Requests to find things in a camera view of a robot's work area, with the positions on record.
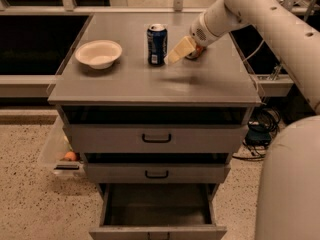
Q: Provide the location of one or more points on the clear plastic storage bin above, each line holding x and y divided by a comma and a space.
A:
52, 154

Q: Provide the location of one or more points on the grey top drawer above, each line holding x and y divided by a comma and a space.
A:
155, 139

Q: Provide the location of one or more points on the grey drawer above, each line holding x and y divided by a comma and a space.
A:
156, 173
155, 139
157, 212

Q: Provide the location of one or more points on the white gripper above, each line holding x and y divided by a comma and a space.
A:
199, 34

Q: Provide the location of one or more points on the crushed orange soda can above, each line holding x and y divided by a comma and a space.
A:
196, 53

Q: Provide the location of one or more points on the grey bottom drawer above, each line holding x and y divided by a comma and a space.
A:
157, 212

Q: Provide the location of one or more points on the grey middle drawer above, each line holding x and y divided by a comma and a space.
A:
156, 173

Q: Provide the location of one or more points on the white paper bowl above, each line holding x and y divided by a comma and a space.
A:
98, 54

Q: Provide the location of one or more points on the blue pepsi can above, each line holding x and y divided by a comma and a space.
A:
157, 44

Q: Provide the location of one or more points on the grey drawer cabinet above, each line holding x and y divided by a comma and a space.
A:
213, 90

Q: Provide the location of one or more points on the blue box on floor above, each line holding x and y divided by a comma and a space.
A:
257, 135

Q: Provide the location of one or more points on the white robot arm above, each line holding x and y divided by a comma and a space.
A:
288, 205

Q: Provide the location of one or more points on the orange fruit in bin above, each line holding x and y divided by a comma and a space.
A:
70, 156

